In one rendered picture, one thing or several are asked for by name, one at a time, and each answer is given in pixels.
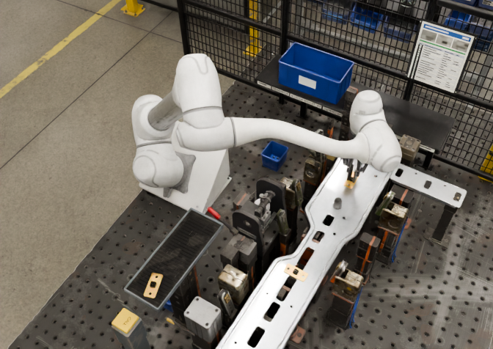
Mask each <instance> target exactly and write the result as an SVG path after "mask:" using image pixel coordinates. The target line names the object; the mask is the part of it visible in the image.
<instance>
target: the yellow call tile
mask: <svg viewBox="0 0 493 349"><path fill-rule="evenodd" d="M138 319H139V317H138V316H136V315H135V314H134V313H132V312H130V311H128V310H127V309H125V308H123V309H122V311H121V312H120V313H119V315H118V316H116V318H115V319H114V320H113V322H112V325H113V326H115V327H116V328H118V329H119V330H121V331H123V332H124V333H126V334H127V333H128V332H129V331H130V330H131V328H132V327H133V326H134V324H135V323H136V322H137V320H138Z"/></svg>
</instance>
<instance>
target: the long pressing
mask: <svg viewBox="0 0 493 349"><path fill-rule="evenodd" d="M346 170H347V166H344V165H343V159H342V158H337V160H336V161H335V163H334V164H333V166H332V168H331V169H330V170H329V172H328V173H327V175H326V177H325V178H324V179H323V181H322V182H321V184H320V185H319V187H318V188H317V190H316V191H315V193H314V194H313V196H312V197H311V199H310V201H309V202H308V203H307V205H306V206H305V209H304V214H305V216H306V218H307V222H308V224H309V226H310V228H309V230H308V232H307V234H306V235H305V237H304V238H303V240H302V241H301V243H300V244H299V246H298V248H297V249H296V250H295V252H294V253H292V254H289V255H285V256H282V257H278V258H276V259H274V260H273V262H272V263H271V264H270V266H269V268H268V269H267V271H266V272H265V273H264V275H263V277H262V278H261V280H260V281H259V282H258V284H257V286H256V287H255V289H254V290H253V292H252V294H251V295H250V297H249V298H248V299H247V301H246V303H245V304H244V305H243V307H242V308H241V310H240V312H239V313H238V314H237V316H236V317H235V319H234V321H233V322H232V324H231V325H230V327H229V329H228V330H227V331H226V333H225V334H224V336H223V337H222V339H221V340H220V342H219V344H218V345H217V346H216V348H215V349H284V347H285V346H286V344H287V342H288V340H289V339H290V337H291V335H292V333H293V332H294V330H295V328H296V327H297V325H298V323H299V321H300V320H301V318H302V316H303V314H304V313H305V311H306V309H307V307H308V306H309V304H310V302H311V301H312V299H313V297H314V295H315V294H316V292H317V290H318V288H319V287H320V285H321V283H322V281H323V280H324V278H325V276H326V275H327V273H328V271H329V269H330V268H331V266H332V264H333V262H334V261H335V259H336V257H337V255H338V254H339V252H340V250H341V249H342V247H343V245H344V244H346V243H347V242H349V241H350V240H351V239H353V238H355V237H356V236H357V235H358V233H359V231H360V230H361V228H362V225H363V224H364V223H365V220H366V219H367V217H368V215H369V214H370V212H371V210H372V208H373V206H374V205H375V203H376V201H377V199H378V198H379V196H380V194H381V192H382V191H383V189H384V187H385V186H386V184H387V181H388V180H389V179H390V175H391V174H392V172H393V171H391V172H380V171H378V170H377V169H375V168H374V167H373V166H371V165H369V164H368V167H367V169H366V170H365V172H364V173H361V172H360V176H359V178H358V180H357V181H356V183H355V184H354V187H353V188H352V189H350V188H347V187H345V186H344V185H343V184H344V182H345V181H346V179H347V177H348V172H346ZM375 175H376V176H377V177H375ZM336 197H340V198H341V199H342V205H341V209H335V208H333V204H334V200H335V198H336ZM328 215H330V216H333V217H334V220H333V221H332V223H331V224H330V226H327V225H325V224H323V221H324V219H325V218H326V216H328ZM343 217H345V219H344V218H343ZM317 231H321V232H323V233H324V236H323V237H322V239H321V241H320V243H315V242H313V241H312V239H313V237H314V235H315V234H316V233H317ZM333 233H335V234H336V235H333ZM306 248H311V249H313V250H314V252H313V254H312V256H311V257H310V259H309V260H308V262H307V264H306V265H305V267H304V269H303V271H304V272H306V273H308V276H307V278H306V279H305V281H304V282H302V281H300V280H298V279H296V282H295V283H294V285H293V286H292V288H291V290H290V292H289V293H288V295H287V296H286V298H285V300H284V301H279V300H278V299H277V295H278V293H279V291H280V290H281V289H282V286H283V285H284V283H285V282H286V280H287V279H288V277H289V276H291V275H289V274H287V273H285V272H284V271H283V270H284V269H285V266H286V265H287V264H288V263H289V264H291V265H293V266H296V264H297V262H298V261H299V260H300V258H301V256H302V255H303V253H304V251H305V250H306ZM266 293H268V294H266ZM272 303H276V304H279V305H280V308H279V309H278V311H277V313H276V315H275V316H274V318H273V319H272V321H271V322H268V321H266V320H264V319H263V317H264V315H265V314H266V313H267V311H268V309H269V307H270V306H271V304H272ZM290 306H292V308H290ZM257 327H261V328H262V329H264V331H265V332H264V334H263V336H262V337H261V339H260V341H259V343H258V344H257V345H256V347H255V348H252V347H251V346H249V345H248V341H249V339H250V338H251V336H252V335H253V333H254V332H255V330H256V328H257ZM234 342H237V344H235V343H234Z"/></svg>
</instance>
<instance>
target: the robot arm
mask: <svg viewBox="0 0 493 349"><path fill-rule="evenodd" d="M382 107H383V105H382V101H381V97H380V95H379V93H377V92H375V91H372V90H365V91H362V92H359V93H358V94H357V96H356V97H355V99H354V102H353V103H352V106H351V111H350V118H349V122H350V127H349V133H348V138H349V141H338V140H334V139H330V138H328V137H325V136H322V135H320V134H317V133H314V132H312V131H309V130H306V129H303V128H300V127H298V126H296V125H292V124H290V123H287V122H283V121H279V120H270V119H254V118H239V117H224V114H223V111H222V94H221V88H220V84H219V77H218V74H217V71H216V68H215V66H214V64H213V62H212V61H211V59H210V58H209V57H207V56H206V55H205V54H188V55H185V56H183V57H182V58H181V59H180V60H179V63H178V66H177V69H176V76H175V81H174V84H173V87H172V91H171V92H170V93H169V94H168V95H167V96H166V97H165V98H164V99H161V98H160V97H159V96H157V95H144V96H141V97H140V98H138V99H137V100H136V102H135V103H134V107H133V109H132V125H133V131H134V139H135V142H136V157H135V158H134V162H133V173H134V176H135V178H136V179H137V180H138V181H139V182H140V183H142V184H143V185H146V186H149V187H151V188H164V192H163V197H165V198H169V196H170V194H171V193H172V190H173V189H175V190H177V191H179V192H181V193H182V194H186V193H187V192H188V190H189V189H188V186H189V180H190V177H191V171H192V167H193V165H194V162H195V161H196V156H195V155H187V154H184V153H179V152H177V151H174V148H173V146H172V132H173V129H174V127H175V123H176V122H177V121H178V120H179V119H181V118H182V117H183V122H180V123H179V124H178V126H177V130H176V131H175V132H176V136H177V139H178V143H179V145H180V147H182V148H185V149H187V150H193V151H199V152H211V151H219V150H225V149H228V148H231V147H237V146H240V145H242V144H246V143H248V142H253V141H255V140H258V139H266V138H273V139H280V140H283V141H287V142H290V143H293V144H297V145H299V146H302V147H306V148H308V149H311V150H315V151H317V152H320V153H323V154H326V155H330V156H334V157H337V158H342V159H343V165H344V166H347V170H346V172H348V177H347V180H349V178H350V177H351V175H352V172H353V168H354V165H353V161H354V159H357V168H356V169H355V171H354V177H353V183H355V181H356V179H357V177H359V176H360V172H361V173H364V172H365V170H366V169H367V167H368V164H369V165H371V166H373V167H374V168H375V169H377V170H378V171H380V172H391V171H393V170H395V169H396V168H397V167H398V166H399V164H400V162H401V157H402V153H401V147H400V144H399V143H398V140H397V138H396V136H395V134H394V133H393V131H392V129H391V128H390V127H389V125H388V124H387V122H386V119H385V117H384V110H383V109H382ZM348 159H349V160H348ZM362 164H365V165H364V166H363V167H362Z"/></svg>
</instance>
